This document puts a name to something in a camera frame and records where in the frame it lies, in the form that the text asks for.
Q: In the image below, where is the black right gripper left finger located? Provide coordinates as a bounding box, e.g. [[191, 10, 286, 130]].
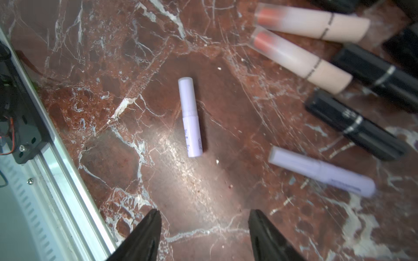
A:
[[107, 209, 162, 261]]

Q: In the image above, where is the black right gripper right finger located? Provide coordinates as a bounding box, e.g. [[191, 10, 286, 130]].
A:
[[248, 209, 305, 261]]

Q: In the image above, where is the lilac lip balm tube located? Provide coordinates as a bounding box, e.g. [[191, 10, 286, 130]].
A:
[[268, 146, 376, 197], [178, 77, 203, 158]]

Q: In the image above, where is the black lipstick silver band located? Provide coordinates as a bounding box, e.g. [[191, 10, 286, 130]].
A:
[[304, 90, 409, 161], [332, 43, 418, 114]]

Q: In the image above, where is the upper pink lip gloss tube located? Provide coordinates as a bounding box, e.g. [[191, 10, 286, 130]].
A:
[[254, 3, 371, 43]]

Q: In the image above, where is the aluminium front rail frame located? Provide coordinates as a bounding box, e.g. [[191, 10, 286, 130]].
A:
[[1, 33, 116, 261]]

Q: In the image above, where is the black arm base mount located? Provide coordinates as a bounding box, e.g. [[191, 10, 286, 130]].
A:
[[1, 43, 51, 164]]

